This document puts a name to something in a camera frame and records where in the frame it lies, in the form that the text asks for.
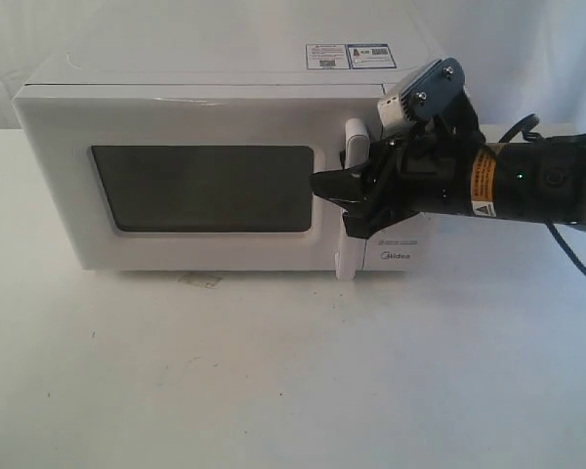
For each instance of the white microwave oven body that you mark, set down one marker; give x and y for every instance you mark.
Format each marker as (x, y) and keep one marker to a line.
(258, 43)

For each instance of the white microwave door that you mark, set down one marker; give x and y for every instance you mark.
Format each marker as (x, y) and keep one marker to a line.
(192, 177)

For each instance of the clear tape patch on table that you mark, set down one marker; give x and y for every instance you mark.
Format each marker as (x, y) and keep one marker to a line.
(200, 280)

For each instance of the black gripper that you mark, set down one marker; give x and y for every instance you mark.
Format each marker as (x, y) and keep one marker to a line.
(423, 171)

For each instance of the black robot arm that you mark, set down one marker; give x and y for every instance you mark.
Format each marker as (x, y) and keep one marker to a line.
(542, 182)

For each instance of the blue warning sticker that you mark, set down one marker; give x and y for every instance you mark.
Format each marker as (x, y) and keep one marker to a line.
(349, 56)

